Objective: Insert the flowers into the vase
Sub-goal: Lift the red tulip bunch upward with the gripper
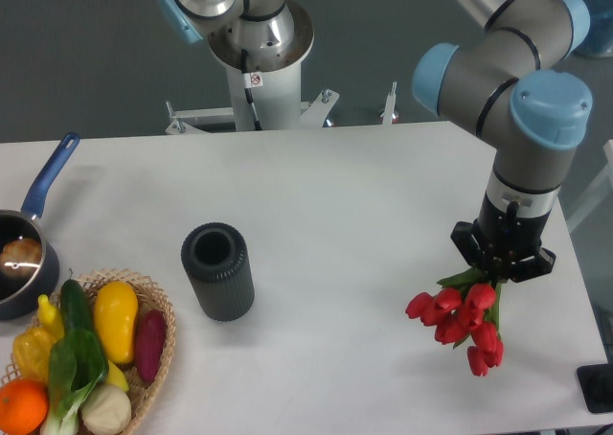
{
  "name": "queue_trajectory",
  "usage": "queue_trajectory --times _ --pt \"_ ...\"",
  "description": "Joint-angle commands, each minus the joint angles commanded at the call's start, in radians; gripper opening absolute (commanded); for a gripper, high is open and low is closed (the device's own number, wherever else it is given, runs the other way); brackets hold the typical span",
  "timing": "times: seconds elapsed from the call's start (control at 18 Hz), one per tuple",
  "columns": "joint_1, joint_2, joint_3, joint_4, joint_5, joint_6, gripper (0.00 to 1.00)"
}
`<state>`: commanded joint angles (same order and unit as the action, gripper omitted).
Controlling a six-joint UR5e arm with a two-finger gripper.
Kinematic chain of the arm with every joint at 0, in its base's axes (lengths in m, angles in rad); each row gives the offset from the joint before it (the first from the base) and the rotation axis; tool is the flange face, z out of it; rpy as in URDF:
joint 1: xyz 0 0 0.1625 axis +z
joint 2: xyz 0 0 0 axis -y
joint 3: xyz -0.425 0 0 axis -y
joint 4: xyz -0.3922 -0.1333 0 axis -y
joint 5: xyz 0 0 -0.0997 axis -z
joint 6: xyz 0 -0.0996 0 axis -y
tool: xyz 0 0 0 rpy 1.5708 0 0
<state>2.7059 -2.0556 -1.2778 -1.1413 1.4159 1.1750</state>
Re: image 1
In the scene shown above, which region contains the dark grey ribbed vase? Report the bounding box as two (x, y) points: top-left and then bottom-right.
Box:
(180, 222), (255, 322)

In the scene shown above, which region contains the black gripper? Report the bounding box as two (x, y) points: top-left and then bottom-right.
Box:
(451, 191), (557, 283)

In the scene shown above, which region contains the yellow banana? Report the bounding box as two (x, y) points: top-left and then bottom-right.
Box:
(37, 294), (64, 339)

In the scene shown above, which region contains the green bok choy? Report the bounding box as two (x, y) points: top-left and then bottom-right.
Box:
(40, 329), (108, 434)

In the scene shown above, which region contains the beige garlic bulb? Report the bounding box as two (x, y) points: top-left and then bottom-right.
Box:
(80, 384), (131, 435)

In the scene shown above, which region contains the brown patty in pan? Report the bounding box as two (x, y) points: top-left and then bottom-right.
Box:
(1, 238), (42, 278)

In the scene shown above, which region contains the woven wicker basket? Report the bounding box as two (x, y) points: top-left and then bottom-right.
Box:
(1, 265), (175, 434)

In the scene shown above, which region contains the green cucumber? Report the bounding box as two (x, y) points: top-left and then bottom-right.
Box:
(60, 279), (95, 332)

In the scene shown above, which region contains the red tulip bouquet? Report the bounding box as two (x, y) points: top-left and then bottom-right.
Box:
(405, 268), (505, 377)

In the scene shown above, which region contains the blue handled saucepan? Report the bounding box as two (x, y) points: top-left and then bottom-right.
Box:
(1, 132), (80, 321)

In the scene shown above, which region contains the yellow lemon piece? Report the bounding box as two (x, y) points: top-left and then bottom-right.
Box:
(104, 360), (129, 393)

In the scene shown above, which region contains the orange fruit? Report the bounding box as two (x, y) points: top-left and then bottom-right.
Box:
(1, 378), (49, 435)

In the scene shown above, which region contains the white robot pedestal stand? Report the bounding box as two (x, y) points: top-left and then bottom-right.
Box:
(165, 0), (400, 136)

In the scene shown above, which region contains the purple sweet potato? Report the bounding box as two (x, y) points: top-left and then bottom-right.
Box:
(134, 309), (167, 384)

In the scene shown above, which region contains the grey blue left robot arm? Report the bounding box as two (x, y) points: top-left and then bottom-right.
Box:
(156, 0), (285, 44)

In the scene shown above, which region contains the yellow mango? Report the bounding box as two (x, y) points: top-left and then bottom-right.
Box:
(94, 281), (139, 365)

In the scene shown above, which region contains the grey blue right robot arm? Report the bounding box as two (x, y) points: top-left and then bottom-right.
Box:
(412, 0), (593, 285)

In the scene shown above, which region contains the yellow bell pepper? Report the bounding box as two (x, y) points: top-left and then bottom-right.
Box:
(12, 327), (57, 385)

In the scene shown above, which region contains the black device at edge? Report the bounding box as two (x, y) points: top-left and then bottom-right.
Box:
(577, 363), (612, 414)

